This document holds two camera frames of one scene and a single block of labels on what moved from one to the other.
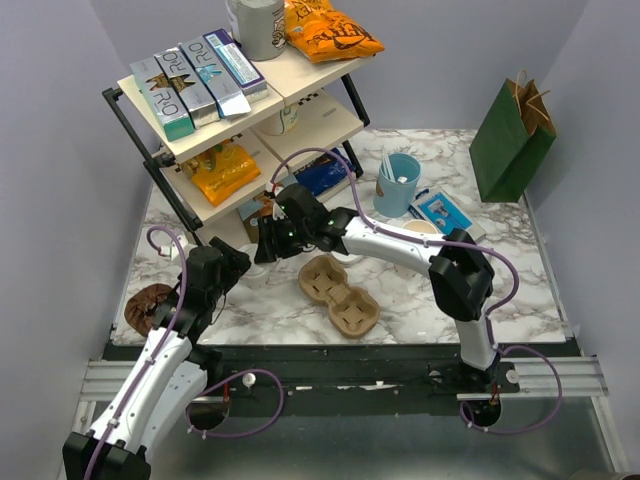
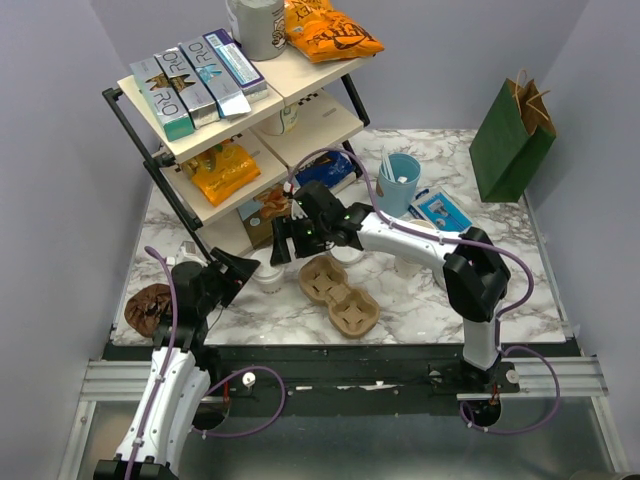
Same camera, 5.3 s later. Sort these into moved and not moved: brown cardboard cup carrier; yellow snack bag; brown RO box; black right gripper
Moved: black right gripper
Not moved: brown cardboard cup carrier; brown RO box; yellow snack bag
